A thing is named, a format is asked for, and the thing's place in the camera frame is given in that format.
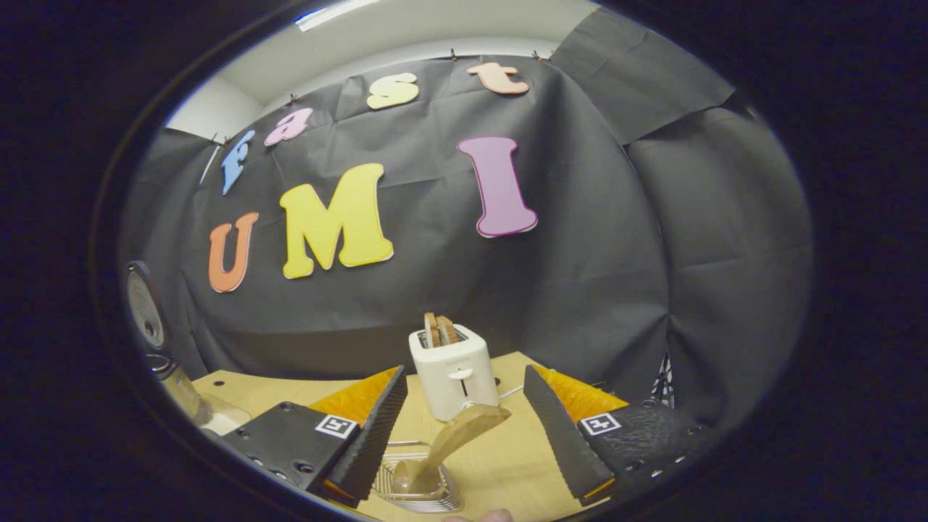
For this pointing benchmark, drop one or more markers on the ceiling light panel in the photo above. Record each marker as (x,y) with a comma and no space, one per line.
(337,14)

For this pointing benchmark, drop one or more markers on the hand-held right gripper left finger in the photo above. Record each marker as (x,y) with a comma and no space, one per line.
(373,442)

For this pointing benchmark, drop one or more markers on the black white checkered panel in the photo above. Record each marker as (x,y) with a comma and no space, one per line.
(663,380)

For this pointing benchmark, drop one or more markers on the black silver rice cooker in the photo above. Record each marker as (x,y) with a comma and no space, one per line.
(145,312)

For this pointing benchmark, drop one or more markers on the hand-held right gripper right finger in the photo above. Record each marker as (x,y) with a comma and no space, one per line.
(562,442)

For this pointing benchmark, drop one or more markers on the wooden spoon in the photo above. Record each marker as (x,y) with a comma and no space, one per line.
(464,428)

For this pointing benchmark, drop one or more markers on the black backdrop cloth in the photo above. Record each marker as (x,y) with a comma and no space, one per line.
(616,254)

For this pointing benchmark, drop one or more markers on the clear plastic container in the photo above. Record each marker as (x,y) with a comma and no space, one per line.
(225,422)

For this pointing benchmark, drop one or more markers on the white toaster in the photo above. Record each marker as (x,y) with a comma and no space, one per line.
(453,377)

